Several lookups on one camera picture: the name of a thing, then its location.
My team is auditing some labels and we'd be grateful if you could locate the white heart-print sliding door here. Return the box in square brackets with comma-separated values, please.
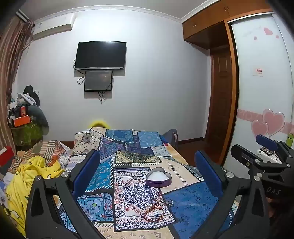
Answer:
[223, 11, 294, 178]

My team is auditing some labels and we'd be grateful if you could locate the orange box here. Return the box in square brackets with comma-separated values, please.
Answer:
[13, 115, 32, 127]

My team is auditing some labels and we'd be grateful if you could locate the striped patterned quilt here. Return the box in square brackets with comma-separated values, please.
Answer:
[14, 140, 76, 175]

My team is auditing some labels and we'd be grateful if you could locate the patchwork printed blanket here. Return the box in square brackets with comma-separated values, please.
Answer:
[55, 127, 237, 239]

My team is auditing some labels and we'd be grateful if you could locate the purple heart-shaped tin box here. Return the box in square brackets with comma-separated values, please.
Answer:
[146, 167, 172, 187]

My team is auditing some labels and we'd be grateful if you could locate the red box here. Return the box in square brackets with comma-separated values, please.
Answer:
[0, 147, 15, 167]

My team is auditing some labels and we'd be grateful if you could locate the pile of clothes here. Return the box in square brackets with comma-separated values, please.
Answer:
[6, 85, 49, 152]

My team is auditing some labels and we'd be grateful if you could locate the black wall television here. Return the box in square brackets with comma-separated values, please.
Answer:
[74, 41, 127, 71]

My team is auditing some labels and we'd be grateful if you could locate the small black wall monitor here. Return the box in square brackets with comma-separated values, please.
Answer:
[84, 70, 113, 92]

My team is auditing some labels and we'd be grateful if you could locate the white air conditioner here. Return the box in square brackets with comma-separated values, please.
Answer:
[32, 13, 77, 41]

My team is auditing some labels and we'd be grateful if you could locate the white suitcase with stickers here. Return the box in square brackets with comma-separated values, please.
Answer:
[256, 147, 283, 164]

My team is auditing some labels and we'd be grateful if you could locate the beaded bracelet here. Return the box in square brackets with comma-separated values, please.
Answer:
[143, 198, 165, 222]

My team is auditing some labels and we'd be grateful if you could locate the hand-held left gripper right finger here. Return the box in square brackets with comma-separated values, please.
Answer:
[195, 150, 271, 239]

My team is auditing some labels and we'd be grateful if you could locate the yellow fleece blanket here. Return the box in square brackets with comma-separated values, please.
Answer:
[5, 156, 67, 237]

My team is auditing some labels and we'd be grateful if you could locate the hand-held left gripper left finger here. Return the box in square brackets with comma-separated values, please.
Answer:
[25, 149, 106, 239]

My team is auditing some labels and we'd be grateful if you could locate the dark blue bag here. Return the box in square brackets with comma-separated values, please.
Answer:
[160, 129, 179, 150]

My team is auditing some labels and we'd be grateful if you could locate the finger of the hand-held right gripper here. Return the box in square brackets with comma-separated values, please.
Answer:
[256, 134, 294, 159]
[231, 144, 290, 175]

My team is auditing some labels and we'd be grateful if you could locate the black television cable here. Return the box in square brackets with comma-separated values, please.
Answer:
[73, 58, 86, 85]

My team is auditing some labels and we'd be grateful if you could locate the wooden overhead cabinet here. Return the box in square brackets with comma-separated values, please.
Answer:
[182, 0, 274, 50]

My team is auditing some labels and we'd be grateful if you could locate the brown striped curtain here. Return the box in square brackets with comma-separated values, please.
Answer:
[0, 14, 35, 161]

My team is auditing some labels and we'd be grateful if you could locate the brown wooden door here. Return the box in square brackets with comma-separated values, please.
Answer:
[204, 47, 237, 166]

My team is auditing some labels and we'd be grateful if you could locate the yellow round object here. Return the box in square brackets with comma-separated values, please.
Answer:
[89, 119, 110, 129]

